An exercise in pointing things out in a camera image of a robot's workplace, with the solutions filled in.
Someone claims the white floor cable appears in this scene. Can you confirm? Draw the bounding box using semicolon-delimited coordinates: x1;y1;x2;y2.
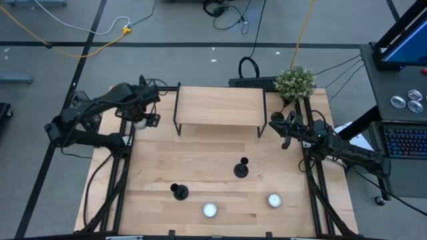
33;0;131;36

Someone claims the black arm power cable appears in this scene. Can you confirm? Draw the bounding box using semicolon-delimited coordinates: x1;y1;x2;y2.
352;165;427;217

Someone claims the black object at floor edge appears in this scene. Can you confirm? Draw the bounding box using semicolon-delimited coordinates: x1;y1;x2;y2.
0;102;14;134

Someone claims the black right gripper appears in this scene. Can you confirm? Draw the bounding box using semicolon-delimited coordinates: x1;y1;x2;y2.
268;111;316;150

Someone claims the wooden shelf with black legs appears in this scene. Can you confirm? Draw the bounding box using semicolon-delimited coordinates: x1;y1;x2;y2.
172;82;268;138

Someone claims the thin black desk cable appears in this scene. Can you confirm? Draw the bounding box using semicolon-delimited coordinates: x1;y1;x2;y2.
328;65;365;103
315;54;363;77
324;59;364;90

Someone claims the black cable along frame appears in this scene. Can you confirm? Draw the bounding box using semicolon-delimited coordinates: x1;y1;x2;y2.
82;153;113;228

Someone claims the thin black floor cable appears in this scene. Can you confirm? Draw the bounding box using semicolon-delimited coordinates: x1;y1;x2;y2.
130;0;157;27

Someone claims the backlit black keyboard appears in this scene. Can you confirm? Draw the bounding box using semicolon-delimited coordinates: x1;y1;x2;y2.
383;125;427;159

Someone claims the coiled black floor cable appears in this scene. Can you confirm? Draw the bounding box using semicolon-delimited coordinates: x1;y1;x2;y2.
202;0;250;35

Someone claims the yellow extension cable with plug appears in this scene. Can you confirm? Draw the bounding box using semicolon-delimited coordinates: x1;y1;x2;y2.
0;5;133;59

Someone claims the small green potted plant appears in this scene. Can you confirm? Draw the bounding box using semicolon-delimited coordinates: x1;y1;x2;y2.
274;64;317;104

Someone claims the yellow hanging cable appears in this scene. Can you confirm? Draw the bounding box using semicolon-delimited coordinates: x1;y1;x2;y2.
289;0;316;69

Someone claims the grey floor bar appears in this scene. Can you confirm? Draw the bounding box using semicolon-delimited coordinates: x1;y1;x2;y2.
0;73;34;85

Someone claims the white paper sheet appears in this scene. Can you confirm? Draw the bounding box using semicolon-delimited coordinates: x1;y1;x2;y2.
334;121;374;161

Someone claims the black wire mesh box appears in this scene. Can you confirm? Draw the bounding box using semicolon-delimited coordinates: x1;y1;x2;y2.
69;89;103;134

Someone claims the black looped cable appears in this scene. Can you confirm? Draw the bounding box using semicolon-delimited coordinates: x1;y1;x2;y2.
238;0;267;79

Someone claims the computer monitor with blue screen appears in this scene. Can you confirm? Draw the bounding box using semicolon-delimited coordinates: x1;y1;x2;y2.
372;0;427;71

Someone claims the dark grey computer desk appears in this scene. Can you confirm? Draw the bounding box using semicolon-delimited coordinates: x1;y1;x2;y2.
336;42;427;201

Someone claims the black power strip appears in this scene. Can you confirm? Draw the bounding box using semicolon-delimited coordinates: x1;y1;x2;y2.
228;76;280;89

